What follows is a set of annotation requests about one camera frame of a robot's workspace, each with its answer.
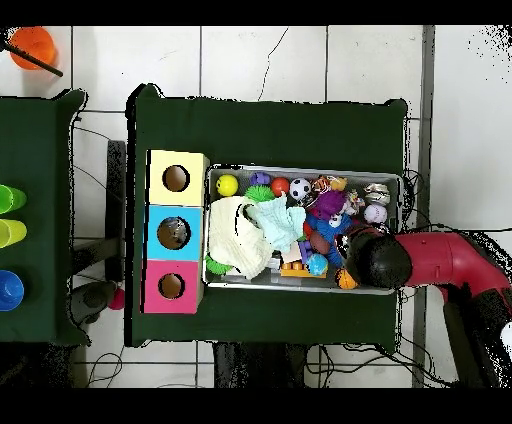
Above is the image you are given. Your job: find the purple bumpy soft toy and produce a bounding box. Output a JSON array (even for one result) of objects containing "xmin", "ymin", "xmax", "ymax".
[{"xmin": 309, "ymin": 189, "xmax": 349, "ymax": 221}]

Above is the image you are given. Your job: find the dark green table cloth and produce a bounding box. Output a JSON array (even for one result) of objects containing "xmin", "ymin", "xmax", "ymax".
[
  {"xmin": 124, "ymin": 83, "xmax": 409, "ymax": 348},
  {"xmin": 0, "ymin": 88, "xmax": 91, "ymax": 347}
]

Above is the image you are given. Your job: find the silver mesh bin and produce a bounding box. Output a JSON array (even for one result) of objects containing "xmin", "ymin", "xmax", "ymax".
[{"xmin": 201, "ymin": 163, "xmax": 403, "ymax": 296}]

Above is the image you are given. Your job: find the green plastic cup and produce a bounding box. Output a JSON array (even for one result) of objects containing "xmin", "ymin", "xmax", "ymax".
[{"xmin": 0, "ymin": 183, "xmax": 28, "ymax": 215}]

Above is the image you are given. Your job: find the crumpled silver can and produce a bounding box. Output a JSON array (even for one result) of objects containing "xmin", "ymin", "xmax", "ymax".
[{"xmin": 363, "ymin": 182, "xmax": 391, "ymax": 205}]

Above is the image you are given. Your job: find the cream knitted cloth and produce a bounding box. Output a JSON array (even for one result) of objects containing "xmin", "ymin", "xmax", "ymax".
[{"xmin": 207, "ymin": 195, "xmax": 281, "ymax": 281}]

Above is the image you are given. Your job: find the green stringy puffer ball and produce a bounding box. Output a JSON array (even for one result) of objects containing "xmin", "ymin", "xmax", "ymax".
[{"xmin": 244, "ymin": 184, "xmax": 277, "ymax": 203}]

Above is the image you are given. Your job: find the mint knitted cloth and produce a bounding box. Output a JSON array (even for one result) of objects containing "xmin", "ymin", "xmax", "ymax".
[{"xmin": 245, "ymin": 195, "xmax": 307, "ymax": 253}]

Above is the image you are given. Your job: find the wooden box with three holes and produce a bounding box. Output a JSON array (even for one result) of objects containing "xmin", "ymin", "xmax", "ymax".
[{"xmin": 139, "ymin": 148, "xmax": 211, "ymax": 315}]

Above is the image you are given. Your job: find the black stand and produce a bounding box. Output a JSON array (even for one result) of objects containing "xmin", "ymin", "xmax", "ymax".
[{"xmin": 71, "ymin": 139, "xmax": 127, "ymax": 283}]

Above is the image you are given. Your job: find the blue plastic cup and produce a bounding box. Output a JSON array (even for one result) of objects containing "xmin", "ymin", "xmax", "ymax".
[{"xmin": 0, "ymin": 269, "xmax": 26, "ymax": 312}]

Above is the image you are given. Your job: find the red round knob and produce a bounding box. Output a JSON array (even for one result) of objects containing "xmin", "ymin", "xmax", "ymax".
[{"xmin": 107, "ymin": 287, "xmax": 126, "ymax": 311}]

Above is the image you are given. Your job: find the blue globe ball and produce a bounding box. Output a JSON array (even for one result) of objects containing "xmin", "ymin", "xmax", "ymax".
[{"xmin": 306, "ymin": 253, "xmax": 329, "ymax": 278}]

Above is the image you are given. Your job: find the orange plastic cup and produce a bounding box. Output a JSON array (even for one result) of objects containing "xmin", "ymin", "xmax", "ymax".
[{"xmin": 8, "ymin": 25, "xmax": 57, "ymax": 71}]

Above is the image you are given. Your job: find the yellow smiley ball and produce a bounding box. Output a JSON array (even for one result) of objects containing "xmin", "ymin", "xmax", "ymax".
[{"xmin": 215, "ymin": 174, "xmax": 240, "ymax": 198}]

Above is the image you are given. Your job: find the brown toy football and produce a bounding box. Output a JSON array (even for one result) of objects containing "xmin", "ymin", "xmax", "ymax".
[{"xmin": 310, "ymin": 231, "xmax": 332, "ymax": 256}]

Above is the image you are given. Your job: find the toy soccer ball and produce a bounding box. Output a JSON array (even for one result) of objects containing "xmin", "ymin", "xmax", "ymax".
[{"xmin": 288, "ymin": 177, "xmax": 312, "ymax": 201}]

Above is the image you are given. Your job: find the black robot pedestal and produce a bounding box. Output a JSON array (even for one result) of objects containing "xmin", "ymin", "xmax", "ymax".
[{"xmin": 213, "ymin": 341, "xmax": 309, "ymax": 389}]

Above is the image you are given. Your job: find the orange toy basketball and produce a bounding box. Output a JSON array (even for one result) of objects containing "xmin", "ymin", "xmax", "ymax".
[{"xmin": 334, "ymin": 268, "xmax": 359, "ymax": 291}]

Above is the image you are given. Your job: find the black cable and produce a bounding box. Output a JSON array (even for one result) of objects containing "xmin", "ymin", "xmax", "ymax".
[
  {"xmin": 407, "ymin": 222, "xmax": 512, "ymax": 235},
  {"xmin": 85, "ymin": 345, "xmax": 125, "ymax": 388}
]

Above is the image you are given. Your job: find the white toy baseball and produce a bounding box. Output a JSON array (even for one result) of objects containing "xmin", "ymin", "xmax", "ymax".
[{"xmin": 363, "ymin": 203, "xmax": 388, "ymax": 224}]

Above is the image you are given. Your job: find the black tripod leg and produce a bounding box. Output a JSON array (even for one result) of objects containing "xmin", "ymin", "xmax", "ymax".
[{"xmin": 0, "ymin": 39, "xmax": 64, "ymax": 78}]

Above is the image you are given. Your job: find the yellow plastic cup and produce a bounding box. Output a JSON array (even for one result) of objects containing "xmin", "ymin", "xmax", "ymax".
[{"xmin": 0, "ymin": 218, "xmax": 28, "ymax": 249}]

